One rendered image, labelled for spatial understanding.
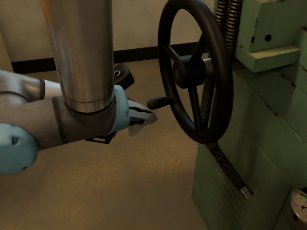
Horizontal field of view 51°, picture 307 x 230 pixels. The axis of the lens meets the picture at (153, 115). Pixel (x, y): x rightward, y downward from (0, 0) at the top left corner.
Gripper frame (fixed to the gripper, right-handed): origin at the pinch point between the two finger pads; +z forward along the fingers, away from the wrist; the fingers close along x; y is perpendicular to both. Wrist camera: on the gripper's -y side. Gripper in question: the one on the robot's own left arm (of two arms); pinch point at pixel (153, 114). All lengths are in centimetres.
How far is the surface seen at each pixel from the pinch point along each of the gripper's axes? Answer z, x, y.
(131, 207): 34, -22, 61
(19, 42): -5, -139, 61
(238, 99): 22.6, -2.7, -8.4
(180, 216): 49, -12, 52
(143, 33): 61, -130, 26
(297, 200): 17.0, 27.1, -6.5
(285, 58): 9.8, 10.8, -24.9
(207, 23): -7.5, 8.5, -24.2
